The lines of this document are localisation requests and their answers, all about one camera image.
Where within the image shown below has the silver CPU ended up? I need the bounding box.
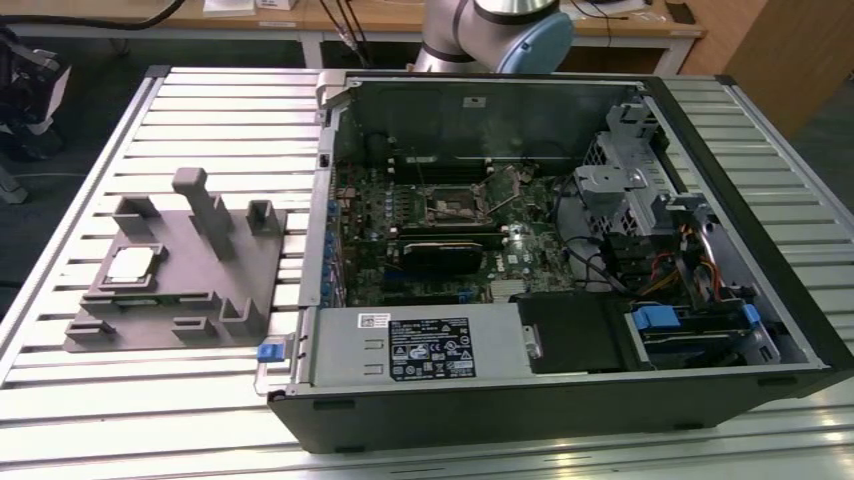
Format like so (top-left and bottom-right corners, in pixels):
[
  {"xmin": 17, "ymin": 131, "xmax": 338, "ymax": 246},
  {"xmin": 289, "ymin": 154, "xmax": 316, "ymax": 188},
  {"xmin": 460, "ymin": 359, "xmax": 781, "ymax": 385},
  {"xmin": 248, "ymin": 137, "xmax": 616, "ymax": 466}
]
[{"xmin": 105, "ymin": 247, "xmax": 161, "ymax": 284}]

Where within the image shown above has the metal socket cover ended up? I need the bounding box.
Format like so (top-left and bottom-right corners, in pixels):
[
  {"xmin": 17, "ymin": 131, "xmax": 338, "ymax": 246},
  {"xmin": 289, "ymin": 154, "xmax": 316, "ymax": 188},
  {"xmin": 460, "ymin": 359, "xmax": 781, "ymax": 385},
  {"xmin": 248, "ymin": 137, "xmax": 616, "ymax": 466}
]
[{"xmin": 480, "ymin": 164, "xmax": 537, "ymax": 202}]

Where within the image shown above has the metal locking lever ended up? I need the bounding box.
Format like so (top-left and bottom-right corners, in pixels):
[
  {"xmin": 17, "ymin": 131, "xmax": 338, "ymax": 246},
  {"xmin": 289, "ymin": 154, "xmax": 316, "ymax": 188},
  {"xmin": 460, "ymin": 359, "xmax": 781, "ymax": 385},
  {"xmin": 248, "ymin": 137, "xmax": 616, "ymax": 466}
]
[{"xmin": 489, "ymin": 184, "xmax": 533, "ymax": 221}]

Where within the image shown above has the CPU socket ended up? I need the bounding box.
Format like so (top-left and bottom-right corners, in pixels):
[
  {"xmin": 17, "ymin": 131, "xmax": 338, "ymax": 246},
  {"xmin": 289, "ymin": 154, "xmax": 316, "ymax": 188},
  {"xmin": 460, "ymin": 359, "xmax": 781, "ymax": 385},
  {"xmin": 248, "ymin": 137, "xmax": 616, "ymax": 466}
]
[{"xmin": 416, "ymin": 184, "xmax": 499, "ymax": 226}]

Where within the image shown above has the grey metal stand foot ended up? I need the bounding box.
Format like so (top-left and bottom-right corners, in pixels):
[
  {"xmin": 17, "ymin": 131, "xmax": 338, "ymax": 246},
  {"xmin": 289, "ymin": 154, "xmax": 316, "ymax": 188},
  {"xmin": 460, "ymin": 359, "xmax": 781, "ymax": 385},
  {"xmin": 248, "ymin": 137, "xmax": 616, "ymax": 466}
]
[{"xmin": 0, "ymin": 164, "xmax": 29, "ymax": 205}]

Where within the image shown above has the wooden desk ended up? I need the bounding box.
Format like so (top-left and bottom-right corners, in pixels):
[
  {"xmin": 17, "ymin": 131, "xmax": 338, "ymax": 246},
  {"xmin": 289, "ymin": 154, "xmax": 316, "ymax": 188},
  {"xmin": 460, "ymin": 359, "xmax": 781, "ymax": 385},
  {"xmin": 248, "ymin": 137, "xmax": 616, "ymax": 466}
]
[{"xmin": 0, "ymin": 0, "xmax": 708, "ymax": 69}]

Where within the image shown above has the white paper stack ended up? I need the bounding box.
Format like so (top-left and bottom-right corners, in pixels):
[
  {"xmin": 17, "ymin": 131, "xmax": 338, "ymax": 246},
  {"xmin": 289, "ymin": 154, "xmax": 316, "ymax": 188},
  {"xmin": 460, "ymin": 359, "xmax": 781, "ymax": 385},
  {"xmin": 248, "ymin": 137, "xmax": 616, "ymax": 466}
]
[{"xmin": 201, "ymin": 0, "xmax": 256, "ymax": 17}]

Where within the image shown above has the grey parts rack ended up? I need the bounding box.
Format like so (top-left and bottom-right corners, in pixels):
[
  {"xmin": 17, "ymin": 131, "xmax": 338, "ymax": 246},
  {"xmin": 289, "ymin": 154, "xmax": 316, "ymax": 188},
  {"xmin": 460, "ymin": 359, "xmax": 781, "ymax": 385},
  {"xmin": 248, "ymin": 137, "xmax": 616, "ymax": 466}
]
[{"xmin": 60, "ymin": 167, "xmax": 289, "ymax": 354}]

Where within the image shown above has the green RAM stick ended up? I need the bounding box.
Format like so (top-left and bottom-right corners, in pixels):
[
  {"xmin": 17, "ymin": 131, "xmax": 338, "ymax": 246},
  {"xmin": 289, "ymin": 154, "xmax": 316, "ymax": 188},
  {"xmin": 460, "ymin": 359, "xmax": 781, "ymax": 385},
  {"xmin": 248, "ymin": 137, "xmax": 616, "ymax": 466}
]
[{"xmin": 113, "ymin": 294, "xmax": 182, "ymax": 306}]

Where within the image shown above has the black RAM slot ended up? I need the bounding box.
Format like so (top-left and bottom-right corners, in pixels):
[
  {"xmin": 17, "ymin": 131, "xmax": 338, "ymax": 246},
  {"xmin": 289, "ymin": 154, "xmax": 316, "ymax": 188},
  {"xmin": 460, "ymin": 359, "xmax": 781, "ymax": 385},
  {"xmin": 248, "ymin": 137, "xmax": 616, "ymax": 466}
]
[
  {"xmin": 390, "ymin": 173, "xmax": 489, "ymax": 183},
  {"xmin": 397, "ymin": 224, "xmax": 503, "ymax": 236},
  {"xmin": 389, "ymin": 161, "xmax": 492, "ymax": 170},
  {"xmin": 390, "ymin": 167, "xmax": 491, "ymax": 176},
  {"xmin": 389, "ymin": 155, "xmax": 492, "ymax": 164},
  {"xmin": 397, "ymin": 232, "xmax": 505, "ymax": 247}
]

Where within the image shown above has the black graphics card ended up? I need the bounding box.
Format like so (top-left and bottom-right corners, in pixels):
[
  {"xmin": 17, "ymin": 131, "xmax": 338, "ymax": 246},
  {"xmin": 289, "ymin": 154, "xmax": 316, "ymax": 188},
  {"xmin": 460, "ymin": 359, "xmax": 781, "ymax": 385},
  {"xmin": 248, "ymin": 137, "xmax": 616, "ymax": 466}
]
[{"xmin": 397, "ymin": 240, "xmax": 483, "ymax": 275}]

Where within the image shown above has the grey power supply unit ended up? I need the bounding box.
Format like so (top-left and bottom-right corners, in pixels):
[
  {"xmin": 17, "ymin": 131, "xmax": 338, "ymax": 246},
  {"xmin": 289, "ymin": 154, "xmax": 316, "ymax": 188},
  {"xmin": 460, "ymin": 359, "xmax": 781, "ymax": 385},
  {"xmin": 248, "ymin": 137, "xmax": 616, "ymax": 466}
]
[{"xmin": 306, "ymin": 305, "xmax": 539, "ymax": 389}]

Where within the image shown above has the green motherboard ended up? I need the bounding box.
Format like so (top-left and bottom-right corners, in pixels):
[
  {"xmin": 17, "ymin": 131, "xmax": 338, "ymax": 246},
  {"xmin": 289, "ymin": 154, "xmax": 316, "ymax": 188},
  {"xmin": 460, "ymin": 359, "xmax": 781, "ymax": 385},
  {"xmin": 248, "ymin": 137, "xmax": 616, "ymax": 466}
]
[{"xmin": 329, "ymin": 162, "xmax": 581, "ymax": 307}]

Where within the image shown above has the silver chipset heat sink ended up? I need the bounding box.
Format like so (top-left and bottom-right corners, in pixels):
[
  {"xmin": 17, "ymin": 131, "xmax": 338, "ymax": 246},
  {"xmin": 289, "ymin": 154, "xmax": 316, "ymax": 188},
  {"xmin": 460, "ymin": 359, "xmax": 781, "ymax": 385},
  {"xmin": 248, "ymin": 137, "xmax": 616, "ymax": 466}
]
[{"xmin": 491, "ymin": 279, "xmax": 527, "ymax": 302}]

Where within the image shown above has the metal drive cage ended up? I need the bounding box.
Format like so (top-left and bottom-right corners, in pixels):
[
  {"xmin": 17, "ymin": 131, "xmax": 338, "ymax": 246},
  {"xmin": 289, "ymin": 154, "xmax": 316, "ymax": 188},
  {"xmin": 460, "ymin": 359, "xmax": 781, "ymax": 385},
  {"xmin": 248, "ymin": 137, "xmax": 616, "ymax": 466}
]
[{"xmin": 572, "ymin": 102, "xmax": 719, "ymax": 241}]

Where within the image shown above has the black PC case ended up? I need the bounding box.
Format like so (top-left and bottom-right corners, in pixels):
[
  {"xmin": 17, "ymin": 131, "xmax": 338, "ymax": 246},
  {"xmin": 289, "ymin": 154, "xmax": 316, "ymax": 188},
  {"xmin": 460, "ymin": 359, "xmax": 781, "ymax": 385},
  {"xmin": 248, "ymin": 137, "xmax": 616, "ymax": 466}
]
[{"xmin": 265, "ymin": 69, "xmax": 854, "ymax": 455}]

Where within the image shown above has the black plastic shroud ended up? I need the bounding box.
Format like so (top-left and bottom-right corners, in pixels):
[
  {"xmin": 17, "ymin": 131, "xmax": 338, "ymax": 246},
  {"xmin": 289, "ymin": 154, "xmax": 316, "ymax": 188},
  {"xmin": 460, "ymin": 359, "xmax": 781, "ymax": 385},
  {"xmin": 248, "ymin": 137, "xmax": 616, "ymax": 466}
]
[{"xmin": 513, "ymin": 293, "xmax": 632, "ymax": 375}]

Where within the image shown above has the blue disk carrier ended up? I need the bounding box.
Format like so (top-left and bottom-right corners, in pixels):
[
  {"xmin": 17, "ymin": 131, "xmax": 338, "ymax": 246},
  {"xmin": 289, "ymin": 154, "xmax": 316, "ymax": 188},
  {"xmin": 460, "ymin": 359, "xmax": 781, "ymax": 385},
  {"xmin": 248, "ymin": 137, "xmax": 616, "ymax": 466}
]
[{"xmin": 632, "ymin": 305, "xmax": 680, "ymax": 332}]

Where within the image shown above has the wooden cabinet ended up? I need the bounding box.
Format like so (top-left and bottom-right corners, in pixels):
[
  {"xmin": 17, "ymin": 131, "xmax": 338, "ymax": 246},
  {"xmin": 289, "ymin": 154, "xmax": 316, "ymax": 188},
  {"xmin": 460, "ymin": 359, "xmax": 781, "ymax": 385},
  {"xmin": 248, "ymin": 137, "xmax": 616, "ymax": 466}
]
[{"xmin": 683, "ymin": 0, "xmax": 854, "ymax": 144}]

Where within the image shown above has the black cable with silver connector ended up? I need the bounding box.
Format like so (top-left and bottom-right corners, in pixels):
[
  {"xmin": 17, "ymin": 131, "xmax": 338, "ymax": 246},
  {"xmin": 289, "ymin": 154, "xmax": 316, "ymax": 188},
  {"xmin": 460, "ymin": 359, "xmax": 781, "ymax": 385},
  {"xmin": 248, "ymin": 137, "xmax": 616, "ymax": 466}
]
[{"xmin": 317, "ymin": 0, "xmax": 369, "ymax": 67}]

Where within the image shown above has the red yellow wire bundle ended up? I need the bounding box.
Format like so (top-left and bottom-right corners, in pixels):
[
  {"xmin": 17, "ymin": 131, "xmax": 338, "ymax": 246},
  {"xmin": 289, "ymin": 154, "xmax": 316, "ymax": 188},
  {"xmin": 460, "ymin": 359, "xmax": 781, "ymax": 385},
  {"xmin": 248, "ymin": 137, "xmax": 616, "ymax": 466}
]
[{"xmin": 637, "ymin": 224, "xmax": 727, "ymax": 304}]

